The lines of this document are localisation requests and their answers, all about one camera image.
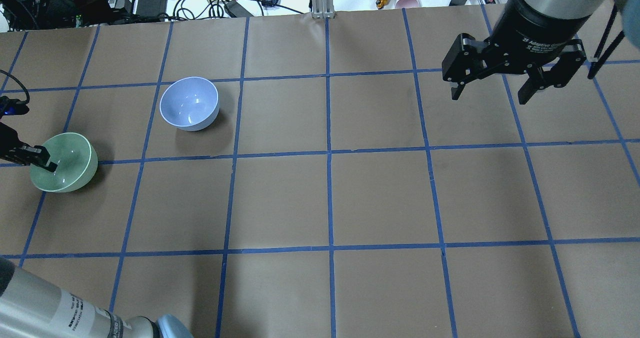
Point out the green ceramic bowl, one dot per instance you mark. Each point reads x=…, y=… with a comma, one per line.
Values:
x=76, y=160

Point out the blue ceramic bowl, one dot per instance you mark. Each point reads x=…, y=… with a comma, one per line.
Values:
x=190, y=104

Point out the pink plastic cup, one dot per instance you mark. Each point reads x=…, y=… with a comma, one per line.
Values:
x=407, y=4

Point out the brown paper table cover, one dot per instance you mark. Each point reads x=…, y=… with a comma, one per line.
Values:
x=340, y=192

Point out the black power adapter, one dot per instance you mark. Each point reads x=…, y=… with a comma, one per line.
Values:
x=234, y=10

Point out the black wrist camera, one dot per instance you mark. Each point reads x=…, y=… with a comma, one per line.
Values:
x=13, y=106

